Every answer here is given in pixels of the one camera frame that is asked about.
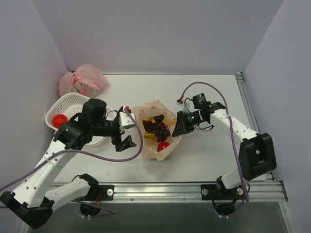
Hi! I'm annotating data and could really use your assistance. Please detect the red fake tomato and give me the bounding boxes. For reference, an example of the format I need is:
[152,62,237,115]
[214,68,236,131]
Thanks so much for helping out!
[52,114,68,129]

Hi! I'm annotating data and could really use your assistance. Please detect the aluminium right rail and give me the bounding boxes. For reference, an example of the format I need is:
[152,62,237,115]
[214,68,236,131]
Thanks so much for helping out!
[235,72,276,182]

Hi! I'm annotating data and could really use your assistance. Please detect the white perforated plastic basket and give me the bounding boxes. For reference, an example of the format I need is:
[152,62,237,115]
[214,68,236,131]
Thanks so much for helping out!
[45,93,112,147]

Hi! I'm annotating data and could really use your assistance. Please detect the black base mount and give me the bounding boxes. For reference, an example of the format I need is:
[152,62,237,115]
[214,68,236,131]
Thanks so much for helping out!
[73,184,115,219]
[200,184,244,218]

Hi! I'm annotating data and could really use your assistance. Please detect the dark purple fake grapes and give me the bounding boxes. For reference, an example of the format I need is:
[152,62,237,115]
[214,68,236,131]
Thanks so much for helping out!
[142,120,171,143]

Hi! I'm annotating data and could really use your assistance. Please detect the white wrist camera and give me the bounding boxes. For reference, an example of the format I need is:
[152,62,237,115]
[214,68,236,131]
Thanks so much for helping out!
[119,106,136,129]
[176,99,184,106]

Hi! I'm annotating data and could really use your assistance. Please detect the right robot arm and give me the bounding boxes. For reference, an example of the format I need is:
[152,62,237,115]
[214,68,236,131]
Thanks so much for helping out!
[172,94,277,199]

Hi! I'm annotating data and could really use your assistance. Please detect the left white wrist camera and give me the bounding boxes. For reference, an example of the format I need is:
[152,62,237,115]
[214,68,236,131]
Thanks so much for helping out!
[119,106,136,129]

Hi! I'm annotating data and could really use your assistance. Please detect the dark fake plum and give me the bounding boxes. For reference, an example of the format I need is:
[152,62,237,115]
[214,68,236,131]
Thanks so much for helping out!
[154,115,164,123]

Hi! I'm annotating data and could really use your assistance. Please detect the aluminium rail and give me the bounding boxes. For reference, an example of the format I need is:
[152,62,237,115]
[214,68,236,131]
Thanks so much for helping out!
[235,72,276,182]
[100,180,288,203]

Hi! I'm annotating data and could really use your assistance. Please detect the banana print plastic bag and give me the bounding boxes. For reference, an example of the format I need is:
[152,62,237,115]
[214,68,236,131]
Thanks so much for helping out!
[132,100,182,161]

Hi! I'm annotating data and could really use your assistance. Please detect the red fake apple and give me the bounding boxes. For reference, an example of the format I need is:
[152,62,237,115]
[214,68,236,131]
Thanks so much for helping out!
[157,141,170,152]

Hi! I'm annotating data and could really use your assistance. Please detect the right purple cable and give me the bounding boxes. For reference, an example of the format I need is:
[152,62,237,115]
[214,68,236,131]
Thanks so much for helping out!
[179,82,251,216]

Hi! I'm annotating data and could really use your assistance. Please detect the purple cable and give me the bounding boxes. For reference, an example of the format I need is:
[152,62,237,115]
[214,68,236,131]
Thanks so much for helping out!
[0,108,144,216]
[179,82,251,216]

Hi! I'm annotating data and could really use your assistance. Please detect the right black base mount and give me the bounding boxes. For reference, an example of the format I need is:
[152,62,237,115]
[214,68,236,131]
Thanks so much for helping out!
[200,184,244,218]

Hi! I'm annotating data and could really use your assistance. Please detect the aluminium front rail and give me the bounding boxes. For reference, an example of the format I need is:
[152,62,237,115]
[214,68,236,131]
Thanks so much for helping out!
[100,180,288,203]

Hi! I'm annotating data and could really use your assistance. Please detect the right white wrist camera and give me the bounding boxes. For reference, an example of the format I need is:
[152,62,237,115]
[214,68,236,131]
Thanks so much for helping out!
[176,99,184,106]

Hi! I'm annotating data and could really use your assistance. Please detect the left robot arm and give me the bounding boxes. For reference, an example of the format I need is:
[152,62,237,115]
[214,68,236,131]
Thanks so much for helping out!
[0,99,138,229]

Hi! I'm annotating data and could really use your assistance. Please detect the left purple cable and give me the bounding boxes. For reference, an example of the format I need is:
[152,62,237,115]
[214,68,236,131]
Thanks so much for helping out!
[0,108,144,216]

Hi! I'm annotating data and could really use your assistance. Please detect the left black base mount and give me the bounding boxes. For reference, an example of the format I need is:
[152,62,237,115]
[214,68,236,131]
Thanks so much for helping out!
[73,184,115,219]

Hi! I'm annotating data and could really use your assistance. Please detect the pink plastic bag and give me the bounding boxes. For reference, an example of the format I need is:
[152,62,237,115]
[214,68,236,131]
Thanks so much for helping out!
[58,64,109,98]

